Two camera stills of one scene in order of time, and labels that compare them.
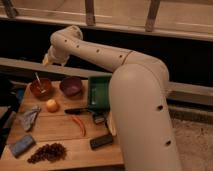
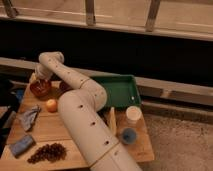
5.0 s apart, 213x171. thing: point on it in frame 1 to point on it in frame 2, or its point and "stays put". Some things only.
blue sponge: x=21 y=145 stays put
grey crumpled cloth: x=29 y=116 stays put
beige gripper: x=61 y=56 to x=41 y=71
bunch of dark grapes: x=49 y=152 stays put
